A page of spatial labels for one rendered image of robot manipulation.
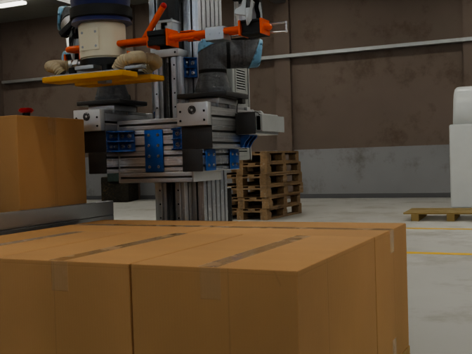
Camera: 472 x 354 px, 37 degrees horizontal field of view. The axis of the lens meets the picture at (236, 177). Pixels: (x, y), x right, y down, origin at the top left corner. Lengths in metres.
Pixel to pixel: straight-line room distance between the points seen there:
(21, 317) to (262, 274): 0.65
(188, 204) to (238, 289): 1.66
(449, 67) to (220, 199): 9.64
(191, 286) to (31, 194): 1.26
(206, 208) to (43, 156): 0.79
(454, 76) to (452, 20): 0.94
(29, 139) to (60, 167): 0.20
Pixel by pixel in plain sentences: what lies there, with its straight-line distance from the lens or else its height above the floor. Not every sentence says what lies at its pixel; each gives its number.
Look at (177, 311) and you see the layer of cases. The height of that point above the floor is 0.44.
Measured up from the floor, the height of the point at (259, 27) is 1.20.
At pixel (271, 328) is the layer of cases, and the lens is 1.46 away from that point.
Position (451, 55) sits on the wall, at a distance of 12.65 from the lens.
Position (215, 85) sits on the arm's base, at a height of 1.07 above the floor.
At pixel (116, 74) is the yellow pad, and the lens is 2.46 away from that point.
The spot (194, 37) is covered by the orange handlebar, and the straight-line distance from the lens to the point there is 2.46.
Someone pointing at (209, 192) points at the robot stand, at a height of 0.62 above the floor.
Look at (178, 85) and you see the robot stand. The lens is 3.09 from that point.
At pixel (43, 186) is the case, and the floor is 0.69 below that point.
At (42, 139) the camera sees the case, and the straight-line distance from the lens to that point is 2.74.
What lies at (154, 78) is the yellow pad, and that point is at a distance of 2.63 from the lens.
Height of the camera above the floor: 0.77
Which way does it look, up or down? 1 degrees down
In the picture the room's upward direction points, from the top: 2 degrees counter-clockwise
